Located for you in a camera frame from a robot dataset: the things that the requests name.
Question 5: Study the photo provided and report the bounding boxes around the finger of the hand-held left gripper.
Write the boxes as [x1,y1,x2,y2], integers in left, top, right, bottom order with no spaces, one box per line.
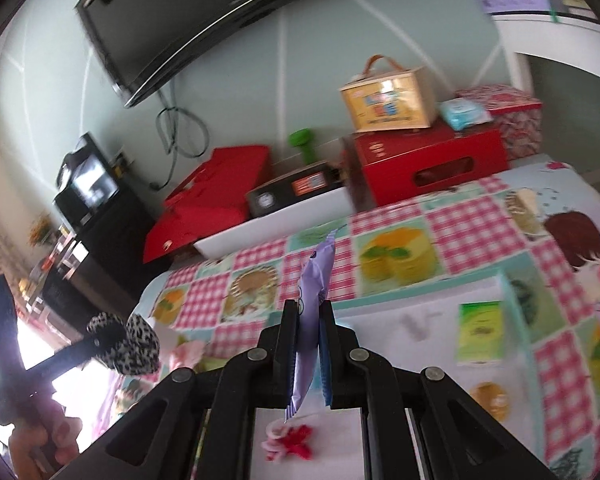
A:
[27,332,113,386]

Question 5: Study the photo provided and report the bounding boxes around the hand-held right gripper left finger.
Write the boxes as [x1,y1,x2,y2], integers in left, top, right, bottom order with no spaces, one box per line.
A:
[82,299,301,480]

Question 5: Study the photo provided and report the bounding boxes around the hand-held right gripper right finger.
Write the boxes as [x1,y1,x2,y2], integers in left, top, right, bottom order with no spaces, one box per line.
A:
[317,300,556,480]

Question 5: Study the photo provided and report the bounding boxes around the purple packet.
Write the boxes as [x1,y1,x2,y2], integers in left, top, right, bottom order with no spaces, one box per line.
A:
[284,230,338,421]

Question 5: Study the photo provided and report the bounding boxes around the leopard print scrunchie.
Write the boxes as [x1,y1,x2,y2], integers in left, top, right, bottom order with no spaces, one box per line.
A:
[86,312,162,376]

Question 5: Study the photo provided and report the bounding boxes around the red pink hair tie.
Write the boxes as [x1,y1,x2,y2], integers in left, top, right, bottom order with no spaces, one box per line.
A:
[261,420,315,461]

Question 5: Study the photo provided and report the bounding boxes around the white storage tray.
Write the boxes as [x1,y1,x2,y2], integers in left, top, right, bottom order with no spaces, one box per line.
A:
[195,270,547,480]

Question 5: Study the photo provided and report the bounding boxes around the green tissue packet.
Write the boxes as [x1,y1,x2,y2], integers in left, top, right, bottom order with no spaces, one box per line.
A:
[455,301,505,365]

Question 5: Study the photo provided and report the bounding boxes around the yellow round case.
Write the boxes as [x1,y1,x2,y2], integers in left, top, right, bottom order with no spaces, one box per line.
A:
[471,382,512,422]

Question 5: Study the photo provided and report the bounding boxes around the person's left hand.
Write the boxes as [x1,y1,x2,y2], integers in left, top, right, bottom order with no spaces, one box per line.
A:
[7,394,83,479]

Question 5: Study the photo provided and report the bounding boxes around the white board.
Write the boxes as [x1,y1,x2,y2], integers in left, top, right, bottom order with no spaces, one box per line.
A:
[194,185,361,261]

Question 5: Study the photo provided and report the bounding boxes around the yellow flowers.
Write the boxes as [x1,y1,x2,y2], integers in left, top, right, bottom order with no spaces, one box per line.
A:
[27,212,56,246]

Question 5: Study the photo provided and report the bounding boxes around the black cabinet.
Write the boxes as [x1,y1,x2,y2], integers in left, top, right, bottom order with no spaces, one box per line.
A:
[40,180,161,331]

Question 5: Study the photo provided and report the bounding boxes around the red flat gift box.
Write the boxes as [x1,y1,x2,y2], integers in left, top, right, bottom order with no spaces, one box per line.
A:
[165,146,273,216]
[142,200,253,264]

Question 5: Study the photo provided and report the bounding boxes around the black box with gauge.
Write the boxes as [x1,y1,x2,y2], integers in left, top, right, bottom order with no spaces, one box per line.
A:
[245,161,348,218]

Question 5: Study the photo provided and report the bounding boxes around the small black monitor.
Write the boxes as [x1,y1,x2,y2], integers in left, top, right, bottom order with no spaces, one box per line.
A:
[55,132,121,228]

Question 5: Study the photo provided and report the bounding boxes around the pink checkered tablecloth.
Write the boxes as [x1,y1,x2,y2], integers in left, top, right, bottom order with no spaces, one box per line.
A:
[90,160,600,480]

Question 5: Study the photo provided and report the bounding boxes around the green dumbbell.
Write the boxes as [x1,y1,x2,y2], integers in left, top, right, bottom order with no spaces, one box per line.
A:
[288,130,321,163]

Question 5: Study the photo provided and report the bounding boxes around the blue wet wipes pack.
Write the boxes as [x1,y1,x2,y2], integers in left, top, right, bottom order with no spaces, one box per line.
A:
[439,97,493,131]

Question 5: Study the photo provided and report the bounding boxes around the red patterned box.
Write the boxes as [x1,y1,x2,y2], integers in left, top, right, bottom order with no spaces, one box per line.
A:
[455,85,543,161]

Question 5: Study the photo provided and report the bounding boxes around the black television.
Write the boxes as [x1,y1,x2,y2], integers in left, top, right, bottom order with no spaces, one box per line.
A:
[75,0,431,108]

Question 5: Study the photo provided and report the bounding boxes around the white desk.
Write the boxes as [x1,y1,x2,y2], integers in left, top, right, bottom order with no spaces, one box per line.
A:
[490,10,600,91]

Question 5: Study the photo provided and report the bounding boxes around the red box with handle slot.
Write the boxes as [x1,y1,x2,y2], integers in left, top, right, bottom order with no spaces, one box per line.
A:
[341,122,511,208]

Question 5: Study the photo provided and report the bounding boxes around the black looped cable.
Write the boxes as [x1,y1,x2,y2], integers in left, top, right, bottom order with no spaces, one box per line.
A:
[155,85,211,191]

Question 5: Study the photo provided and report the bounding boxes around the yellow gift box with handle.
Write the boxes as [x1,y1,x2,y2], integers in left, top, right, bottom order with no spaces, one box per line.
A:
[340,54,438,133]

